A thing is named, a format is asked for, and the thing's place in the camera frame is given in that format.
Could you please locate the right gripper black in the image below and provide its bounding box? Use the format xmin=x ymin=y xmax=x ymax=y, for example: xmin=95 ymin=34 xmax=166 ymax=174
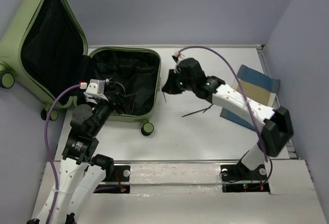
xmin=162 ymin=69 xmax=196 ymax=95

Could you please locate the black chopstick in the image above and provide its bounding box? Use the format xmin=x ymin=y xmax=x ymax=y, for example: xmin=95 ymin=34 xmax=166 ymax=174
xmin=182 ymin=104 xmax=212 ymax=118

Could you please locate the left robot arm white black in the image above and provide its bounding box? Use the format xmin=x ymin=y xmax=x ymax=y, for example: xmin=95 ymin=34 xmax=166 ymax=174
xmin=28 ymin=91 xmax=128 ymax=223

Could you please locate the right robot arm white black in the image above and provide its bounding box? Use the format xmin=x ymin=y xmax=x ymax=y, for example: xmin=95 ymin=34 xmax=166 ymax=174
xmin=162 ymin=57 xmax=294 ymax=179

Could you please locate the green open suitcase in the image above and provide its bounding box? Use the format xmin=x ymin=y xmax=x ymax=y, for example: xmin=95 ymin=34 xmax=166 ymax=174
xmin=1 ymin=0 xmax=161 ymax=136

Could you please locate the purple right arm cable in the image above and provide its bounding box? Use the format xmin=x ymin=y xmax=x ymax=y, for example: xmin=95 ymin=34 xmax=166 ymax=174
xmin=177 ymin=46 xmax=275 ymax=190

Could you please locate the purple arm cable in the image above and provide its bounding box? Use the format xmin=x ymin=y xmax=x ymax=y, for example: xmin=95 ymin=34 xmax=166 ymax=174
xmin=177 ymin=46 xmax=275 ymax=190
xmin=42 ymin=84 xmax=85 ymax=224

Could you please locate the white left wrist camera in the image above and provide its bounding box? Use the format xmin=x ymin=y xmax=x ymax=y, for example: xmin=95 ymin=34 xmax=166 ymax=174
xmin=84 ymin=79 xmax=107 ymax=100

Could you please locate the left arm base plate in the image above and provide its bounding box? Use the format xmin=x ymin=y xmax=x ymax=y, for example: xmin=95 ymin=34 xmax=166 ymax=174
xmin=94 ymin=164 xmax=131 ymax=194

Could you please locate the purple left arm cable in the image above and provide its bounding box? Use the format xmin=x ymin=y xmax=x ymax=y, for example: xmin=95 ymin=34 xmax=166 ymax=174
xmin=42 ymin=84 xmax=85 ymax=224

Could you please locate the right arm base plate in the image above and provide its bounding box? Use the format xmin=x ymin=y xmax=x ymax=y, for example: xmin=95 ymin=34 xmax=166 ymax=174
xmin=219 ymin=164 xmax=270 ymax=193

